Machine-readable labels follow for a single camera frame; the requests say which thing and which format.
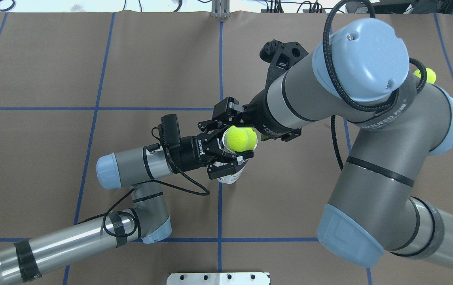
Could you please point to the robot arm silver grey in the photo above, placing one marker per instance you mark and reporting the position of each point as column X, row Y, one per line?
column 48, row 182
column 361, row 73

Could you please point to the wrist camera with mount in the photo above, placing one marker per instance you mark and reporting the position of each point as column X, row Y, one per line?
column 169, row 133
column 281, row 57

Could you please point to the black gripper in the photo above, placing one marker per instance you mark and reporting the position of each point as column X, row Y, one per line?
column 190, row 151
column 260, row 111

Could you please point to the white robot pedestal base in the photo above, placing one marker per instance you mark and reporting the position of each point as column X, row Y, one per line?
column 220, row 278

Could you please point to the yellow tennis ball with lettering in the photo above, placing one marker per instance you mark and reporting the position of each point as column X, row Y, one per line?
column 240, row 139

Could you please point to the aluminium frame post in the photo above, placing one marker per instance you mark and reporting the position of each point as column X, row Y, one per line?
column 220, row 9

